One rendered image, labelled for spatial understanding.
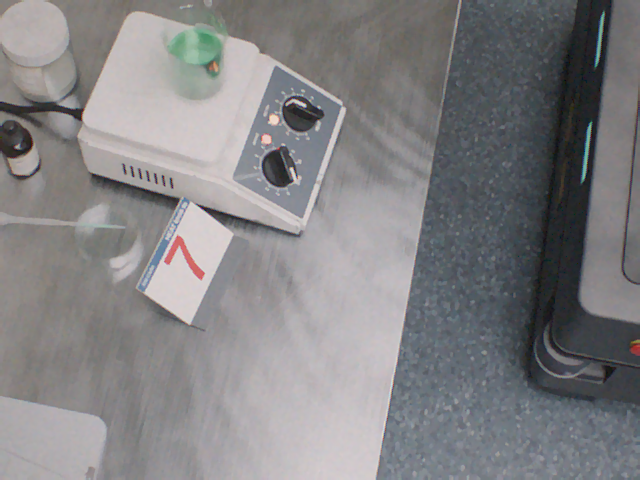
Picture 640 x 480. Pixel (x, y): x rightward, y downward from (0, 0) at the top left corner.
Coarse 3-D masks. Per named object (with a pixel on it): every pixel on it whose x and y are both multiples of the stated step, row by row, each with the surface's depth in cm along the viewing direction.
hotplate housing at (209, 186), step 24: (264, 72) 106; (240, 120) 104; (96, 144) 103; (120, 144) 102; (240, 144) 103; (96, 168) 106; (120, 168) 105; (144, 168) 103; (168, 168) 102; (192, 168) 102; (216, 168) 102; (168, 192) 106; (192, 192) 105; (216, 192) 103; (240, 192) 102; (240, 216) 106; (264, 216) 105; (288, 216) 104
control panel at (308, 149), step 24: (288, 72) 107; (264, 96) 105; (288, 96) 106; (312, 96) 108; (264, 120) 105; (336, 120) 109; (264, 144) 104; (288, 144) 105; (312, 144) 107; (240, 168) 102; (312, 168) 106; (264, 192) 103; (288, 192) 104; (312, 192) 106
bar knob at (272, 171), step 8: (272, 152) 104; (280, 152) 103; (288, 152) 103; (264, 160) 103; (272, 160) 104; (280, 160) 103; (288, 160) 103; (264, 168) 103; (272, 168) 104; (280, 168) 103; (288, 168) 103; (296, 168) 105; (272, 176) 103; (280, 176) 104; (288, 176) 103; (296, 176) 103; (272, 184) 104; (280, 184) 104; (288, 184) 103
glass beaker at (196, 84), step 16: (176, 16) 98; (192, 16) 99; (208, 16) 98; (160, 32) 96; (176, 32) 99; (224, 32) 97; (224, 48) 97; (176, 64) 97; (192, 64) 96; (208, 64) 95; (224, 64) 99; (176, 80) 99; (192, 80) 98; (208, 80) 99; (224, 80) 101; (176, 96) 102; (192, 96) 101; (208, 96) 101
